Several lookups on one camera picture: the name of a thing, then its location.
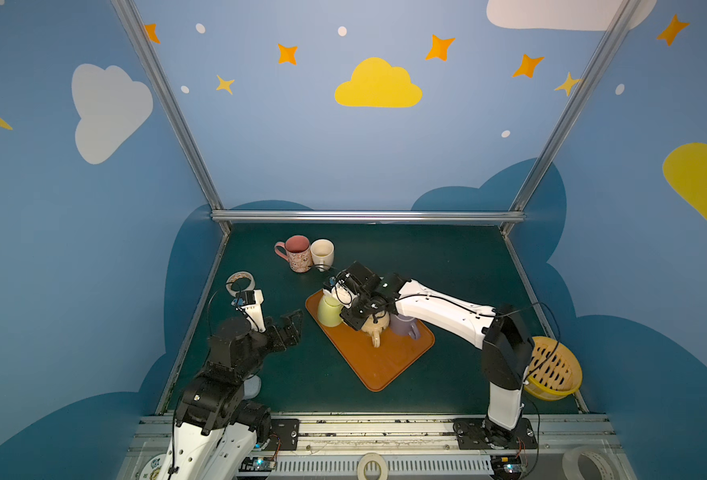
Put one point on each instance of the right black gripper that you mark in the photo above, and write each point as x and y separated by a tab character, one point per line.
358	309

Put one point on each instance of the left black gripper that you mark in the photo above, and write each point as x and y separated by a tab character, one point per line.
278	333

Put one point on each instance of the light green mug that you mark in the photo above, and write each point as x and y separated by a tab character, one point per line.
329	311

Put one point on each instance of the cream white mug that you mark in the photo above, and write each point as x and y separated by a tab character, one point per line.
323	254

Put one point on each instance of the orange plastic tray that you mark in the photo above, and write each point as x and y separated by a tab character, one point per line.
375	367

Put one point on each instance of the pink ghost mug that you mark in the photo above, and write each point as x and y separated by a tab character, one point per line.
297	252

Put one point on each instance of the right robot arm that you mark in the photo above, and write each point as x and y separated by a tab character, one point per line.
500	334

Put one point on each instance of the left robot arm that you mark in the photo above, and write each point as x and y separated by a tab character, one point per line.
215	426

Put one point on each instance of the lavender mug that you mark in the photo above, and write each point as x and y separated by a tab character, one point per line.
405	326

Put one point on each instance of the beige ceramic teapot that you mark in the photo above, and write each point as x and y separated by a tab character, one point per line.
375	325

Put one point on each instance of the grey sponge pad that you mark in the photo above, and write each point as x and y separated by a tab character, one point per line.
252	387

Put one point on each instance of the masking tape roll on table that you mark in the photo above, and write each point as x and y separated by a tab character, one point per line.
239	282

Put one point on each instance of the white tape roll front centre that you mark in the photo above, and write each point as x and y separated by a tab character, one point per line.
372	465

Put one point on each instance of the yellow plastic basket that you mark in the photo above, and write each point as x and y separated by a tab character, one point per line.
554	372

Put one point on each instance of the green label sticker roll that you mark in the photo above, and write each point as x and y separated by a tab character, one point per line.
152	469

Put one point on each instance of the clear tape roll front right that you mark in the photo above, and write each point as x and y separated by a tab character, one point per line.
601	467

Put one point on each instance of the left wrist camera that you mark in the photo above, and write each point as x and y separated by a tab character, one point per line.
249	303

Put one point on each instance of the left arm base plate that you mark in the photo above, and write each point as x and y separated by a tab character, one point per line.
284	435

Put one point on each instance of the aluminium frame back bar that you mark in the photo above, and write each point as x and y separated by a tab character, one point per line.
367	216

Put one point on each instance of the aluminium front rail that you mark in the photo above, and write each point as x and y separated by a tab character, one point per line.
424	446

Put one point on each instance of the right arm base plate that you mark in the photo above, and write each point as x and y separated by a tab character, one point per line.
484	434

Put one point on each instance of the aluminium frame right post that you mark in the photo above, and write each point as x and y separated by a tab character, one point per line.
606	50

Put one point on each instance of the aluminium frame post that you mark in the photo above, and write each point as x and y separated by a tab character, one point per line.
606	50
131	20

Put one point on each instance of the aluminium frame left post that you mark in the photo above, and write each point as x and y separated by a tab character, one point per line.
131	20

